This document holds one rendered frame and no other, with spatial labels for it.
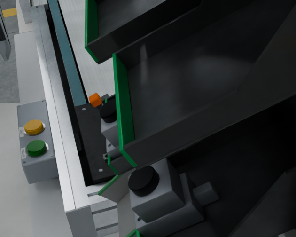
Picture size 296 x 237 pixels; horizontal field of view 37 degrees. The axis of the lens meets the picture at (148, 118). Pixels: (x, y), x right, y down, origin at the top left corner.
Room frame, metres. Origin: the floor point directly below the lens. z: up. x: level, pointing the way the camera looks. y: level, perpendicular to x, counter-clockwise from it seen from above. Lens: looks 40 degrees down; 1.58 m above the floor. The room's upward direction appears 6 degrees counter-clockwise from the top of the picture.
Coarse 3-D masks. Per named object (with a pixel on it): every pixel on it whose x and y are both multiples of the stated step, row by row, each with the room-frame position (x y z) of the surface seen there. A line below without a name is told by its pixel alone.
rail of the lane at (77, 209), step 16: (32, 16) 1.30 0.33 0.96; (48, 32) 1.19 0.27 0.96; (48, 48) 1.09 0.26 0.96; (48, 64) 1.02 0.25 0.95; (48, 80) 0.93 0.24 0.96; (48, 96) 0.87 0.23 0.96; (64, 96) 0.86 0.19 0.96; (48, 112) 0.80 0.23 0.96; (64, 112) 0.80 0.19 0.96; (64, 128) 0.74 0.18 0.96; (64, 144) 0.70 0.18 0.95; (80, 144) 0.67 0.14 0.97; (64, 160) 0.64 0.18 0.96; (64, 176) 0.60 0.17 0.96; (80, 176) 0.59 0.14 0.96; (64, 192) 0.56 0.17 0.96; (80, 192) 0.55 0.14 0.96; (64, 208) 0.52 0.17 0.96; (80, 208) 0.51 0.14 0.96; (80, 224) 0.51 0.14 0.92
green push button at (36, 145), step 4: (36, 140) 0.70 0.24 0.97; (40, 140) 0.70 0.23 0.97; (28, 144) 0.69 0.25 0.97; (32, 144) 0.69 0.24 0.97; (36, 144) 0.68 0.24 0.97; (40, 144) 0.68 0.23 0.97; (44, 144) 0.68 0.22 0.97; (28, 148) 0.68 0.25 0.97; (32, 148) 0.67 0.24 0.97; (36, 148) 0.67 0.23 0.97; (40, 148) 0.67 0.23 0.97; (44, 148) 0.67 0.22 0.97; (28, 152) 0.67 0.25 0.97; (32, 152) 0.66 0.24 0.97; (36, 152) 0.66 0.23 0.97; (40, 152) 0.66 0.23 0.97
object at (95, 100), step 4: (92, 96) 0.70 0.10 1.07; (96, 96) 0.69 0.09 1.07; (104, 96) 0.70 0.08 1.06; (108, 96) 0.70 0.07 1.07; (92, 100) 0.69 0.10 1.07; (96, 100) 0.69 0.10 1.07; (100, 100) 0.69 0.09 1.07; (104, 100) 0.69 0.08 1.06; (92, 104) 0.68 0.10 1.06; (96, 104) 0.69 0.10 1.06; (100, 104) 0.69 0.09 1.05; (100, 108) 0.69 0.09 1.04
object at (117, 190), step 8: (120, 176) 0.49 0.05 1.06; (112, 184) 0.49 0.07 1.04; (120, 184) 0.49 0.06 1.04; (104, 192) 0.49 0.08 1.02; (112, 192) 0.49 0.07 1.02; (120, 192) 0.49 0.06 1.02; (128, 192) 0.49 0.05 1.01; (112, 200) 0.49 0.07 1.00; (120, 200) 0.49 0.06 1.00; (128, 200) 0.48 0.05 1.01; (120, 208) 0.48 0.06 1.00; (128, 208) 0.46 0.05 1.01; (120, 216) 0.46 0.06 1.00; (128, 216) 0.45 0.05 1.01; (120, 224) 0.44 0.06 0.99; (128, 224) 0.43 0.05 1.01; (120, 232) 0.43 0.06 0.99; (128, 232) 0.42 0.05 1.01; (136, 232) 0.37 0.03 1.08
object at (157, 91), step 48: (240, 0) 0.35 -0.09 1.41; (288, 0) 0.33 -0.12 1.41; (144, 48) 0.35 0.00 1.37; (192, 48) 0.33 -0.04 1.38; (240, 48) 0.30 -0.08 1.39; (288, 48) 0.23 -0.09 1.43; (144, 96) 0.30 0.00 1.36; (192, 96) 0.27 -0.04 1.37; (240, 96) 0.23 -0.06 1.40; (288, 96) 0.23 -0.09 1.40; (144, 144) 0.22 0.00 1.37
